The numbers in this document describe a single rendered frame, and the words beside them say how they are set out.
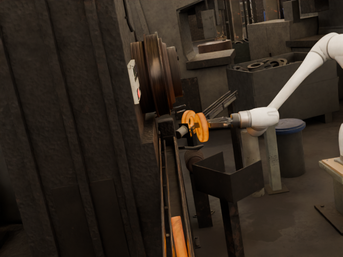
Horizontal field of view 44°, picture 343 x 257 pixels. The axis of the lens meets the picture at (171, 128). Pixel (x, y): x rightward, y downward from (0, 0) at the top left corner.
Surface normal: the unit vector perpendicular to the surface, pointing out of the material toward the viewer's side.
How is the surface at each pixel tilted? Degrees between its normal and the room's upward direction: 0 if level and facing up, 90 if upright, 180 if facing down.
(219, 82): 90
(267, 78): 90
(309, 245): 0
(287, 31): 90
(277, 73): 90
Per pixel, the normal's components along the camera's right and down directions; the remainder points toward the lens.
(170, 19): -0.21, 0.28
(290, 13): -0.92, 0.24
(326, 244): -0.17, -0.95
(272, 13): 0.03, 0.25
